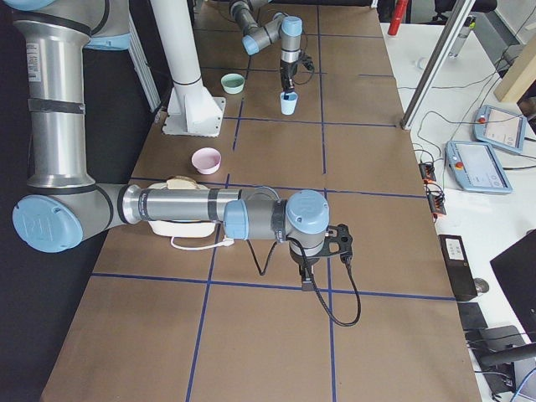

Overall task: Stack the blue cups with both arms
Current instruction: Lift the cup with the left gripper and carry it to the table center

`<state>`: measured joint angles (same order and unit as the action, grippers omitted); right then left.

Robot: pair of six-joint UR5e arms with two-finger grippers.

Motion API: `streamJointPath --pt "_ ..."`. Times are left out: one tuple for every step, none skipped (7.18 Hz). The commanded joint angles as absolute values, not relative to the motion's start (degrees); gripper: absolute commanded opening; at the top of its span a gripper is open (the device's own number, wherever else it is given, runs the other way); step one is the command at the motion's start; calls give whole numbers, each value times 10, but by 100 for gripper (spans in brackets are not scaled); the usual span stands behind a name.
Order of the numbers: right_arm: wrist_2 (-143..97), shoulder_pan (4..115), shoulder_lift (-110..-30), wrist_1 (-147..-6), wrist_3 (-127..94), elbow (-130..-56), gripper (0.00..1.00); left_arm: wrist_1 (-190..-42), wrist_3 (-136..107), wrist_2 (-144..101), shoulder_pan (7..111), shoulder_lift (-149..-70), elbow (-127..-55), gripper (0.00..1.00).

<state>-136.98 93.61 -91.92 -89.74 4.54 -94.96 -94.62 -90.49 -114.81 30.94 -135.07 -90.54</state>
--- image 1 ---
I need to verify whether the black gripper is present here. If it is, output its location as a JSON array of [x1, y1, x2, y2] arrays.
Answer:
[[280, 60, 298, 101], [289, 245, 319, 291]]

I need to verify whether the light blue cup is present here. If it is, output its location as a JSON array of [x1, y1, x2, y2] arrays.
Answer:
[[280, 92, 299, 116]]

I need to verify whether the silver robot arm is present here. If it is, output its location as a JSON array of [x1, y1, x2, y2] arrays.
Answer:
[[229, 0, 303, 101], [2, 1, 329, 289]]

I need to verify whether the green bowl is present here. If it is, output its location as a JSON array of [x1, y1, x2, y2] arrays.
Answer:
[[220, 73, 245, 95]]

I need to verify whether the pink bowl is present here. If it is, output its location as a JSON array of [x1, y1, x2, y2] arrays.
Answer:
[[191, 147, 222, 175]]

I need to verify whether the red cylinder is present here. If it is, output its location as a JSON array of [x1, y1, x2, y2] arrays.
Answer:
[[387, 0, 410, 37]]

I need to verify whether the bread slice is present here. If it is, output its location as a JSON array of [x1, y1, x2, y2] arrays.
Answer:
[[166, 176, 199, 190]]

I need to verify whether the near orange black connector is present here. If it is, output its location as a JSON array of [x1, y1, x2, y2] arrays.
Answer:
[[425, 183, 446, 219]]

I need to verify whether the orange black connector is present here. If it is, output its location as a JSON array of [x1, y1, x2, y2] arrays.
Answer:
[[425, 183, 446, 219], [419, 162, 436, 183]]

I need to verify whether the black box with label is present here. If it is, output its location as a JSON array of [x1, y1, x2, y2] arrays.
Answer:
[[438, 234, 477, 302]]

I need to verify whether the far orange black connector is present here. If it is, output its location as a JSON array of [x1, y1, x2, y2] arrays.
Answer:
[[419, 162, 436, 183]]

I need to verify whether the near teach pendant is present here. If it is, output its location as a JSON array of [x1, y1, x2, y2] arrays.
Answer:
[[445, 141, 513, 194]]

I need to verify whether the teach pendant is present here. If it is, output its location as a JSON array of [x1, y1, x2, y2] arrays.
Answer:
[[445, 141, 513, 194], [473, 105, 528, 154]]

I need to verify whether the black monitor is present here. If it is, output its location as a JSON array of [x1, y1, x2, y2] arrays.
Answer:
[[491, 236, 535, 341]]

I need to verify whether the far teach pendant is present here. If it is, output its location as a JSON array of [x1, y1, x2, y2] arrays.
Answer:
[[473, 105, 528, 154]]

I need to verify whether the black camera cable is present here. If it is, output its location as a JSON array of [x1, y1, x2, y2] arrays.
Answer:
[[292, 33, 317, 86], [292, 238, 362, 327]]

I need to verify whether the white toaster power cord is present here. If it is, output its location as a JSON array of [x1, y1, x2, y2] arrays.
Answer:
[[169, 235, 235, 251]]

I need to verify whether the white pedestal column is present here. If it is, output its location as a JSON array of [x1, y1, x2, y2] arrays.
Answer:
[[151, 0, 226, 137]]

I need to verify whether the aluminium frame post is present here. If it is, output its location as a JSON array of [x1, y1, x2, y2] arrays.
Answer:
[[400, 0, 475, 130]]

